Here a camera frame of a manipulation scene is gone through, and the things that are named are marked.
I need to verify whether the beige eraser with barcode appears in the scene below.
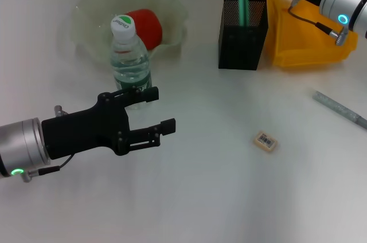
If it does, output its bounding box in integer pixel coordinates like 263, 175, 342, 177
253, 130, 279, 154

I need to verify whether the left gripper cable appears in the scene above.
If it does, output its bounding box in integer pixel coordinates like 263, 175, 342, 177
21, 153, 76, 183

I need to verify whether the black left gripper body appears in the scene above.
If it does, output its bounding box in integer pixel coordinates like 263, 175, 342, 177
41, 92, 132, 160

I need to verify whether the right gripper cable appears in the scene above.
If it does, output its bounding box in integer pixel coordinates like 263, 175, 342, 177
286, 0, 350, 46

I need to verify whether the grey glitter pen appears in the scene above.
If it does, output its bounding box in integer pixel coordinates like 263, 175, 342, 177
312, 89, 367, 130

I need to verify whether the translucent green fruit plate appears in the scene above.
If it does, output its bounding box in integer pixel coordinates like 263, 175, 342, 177
72, 0, 190, 64

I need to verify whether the black mesh pen holder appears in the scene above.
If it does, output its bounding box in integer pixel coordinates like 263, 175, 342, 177
218, 0, 269, 70

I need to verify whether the red-orange knitted toy orange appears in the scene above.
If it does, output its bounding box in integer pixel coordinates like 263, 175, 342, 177
124, 9, 163, 50

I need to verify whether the clear water bottle green label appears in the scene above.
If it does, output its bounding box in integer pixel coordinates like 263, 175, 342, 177
110, 15, 153, 111

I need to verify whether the yellow plastic storage bin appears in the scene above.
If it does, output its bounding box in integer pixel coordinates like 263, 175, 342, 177
252, 0, 359, 68

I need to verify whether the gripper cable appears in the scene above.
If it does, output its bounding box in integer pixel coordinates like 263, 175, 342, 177
286, 0, 350, 46
21, 153, 76, 183

